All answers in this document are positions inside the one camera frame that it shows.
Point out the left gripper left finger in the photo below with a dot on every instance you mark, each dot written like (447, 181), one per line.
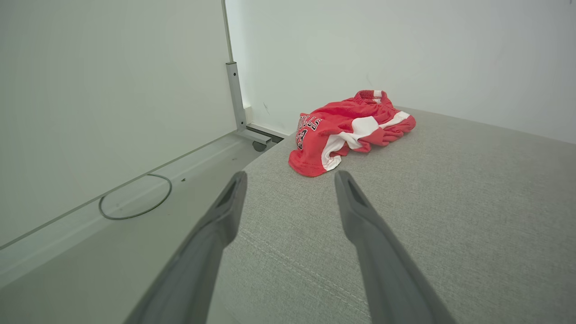
(198, 270)

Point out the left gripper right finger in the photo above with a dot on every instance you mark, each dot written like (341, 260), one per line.
(387, 270)

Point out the red Bulls basketball shorts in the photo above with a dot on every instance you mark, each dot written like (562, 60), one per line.
(342, 117)

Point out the white partition panel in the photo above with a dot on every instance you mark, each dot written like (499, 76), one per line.
(112, 90)

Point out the dark wall baseboard strip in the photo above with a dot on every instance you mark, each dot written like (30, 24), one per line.
(270, 134)

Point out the grey metal partition post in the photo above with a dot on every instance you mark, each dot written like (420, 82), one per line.
(235, 90)

